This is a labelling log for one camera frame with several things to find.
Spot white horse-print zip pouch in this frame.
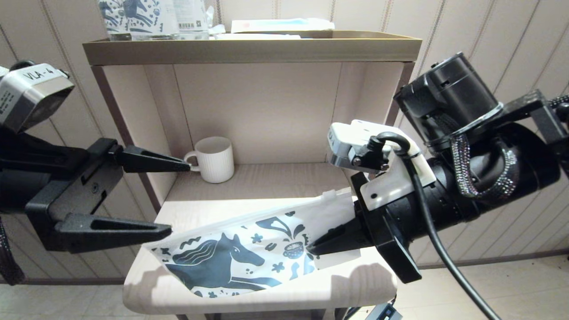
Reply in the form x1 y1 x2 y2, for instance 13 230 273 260
142 188 361 298

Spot white ribbed mug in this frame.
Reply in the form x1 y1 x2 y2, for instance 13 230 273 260
184 136 235 184

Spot light wood shelf desk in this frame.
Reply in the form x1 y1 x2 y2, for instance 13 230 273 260
91 62 415 320

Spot horse-print packages on shelf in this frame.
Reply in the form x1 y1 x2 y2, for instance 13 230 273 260
121 0 179 40

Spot small knotted white packet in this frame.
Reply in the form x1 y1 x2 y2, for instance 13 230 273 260
206 7 226 38

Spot barcode label water bottle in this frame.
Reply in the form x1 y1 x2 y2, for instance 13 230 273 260
172 0 209 40

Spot horse label water bottle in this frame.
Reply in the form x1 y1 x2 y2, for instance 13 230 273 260
98 0 130 41

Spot blue white toothbrush packet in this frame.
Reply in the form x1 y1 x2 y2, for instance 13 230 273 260
230 18 335 34

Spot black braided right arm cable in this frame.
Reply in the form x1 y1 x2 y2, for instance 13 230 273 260
451 133 521 199

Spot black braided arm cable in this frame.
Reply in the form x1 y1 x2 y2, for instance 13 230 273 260
451 133 521 199
0 218 25 286

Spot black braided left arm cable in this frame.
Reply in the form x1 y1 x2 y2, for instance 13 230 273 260
0 218 25 286

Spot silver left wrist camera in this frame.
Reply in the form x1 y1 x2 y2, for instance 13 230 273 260
0 62 75 134

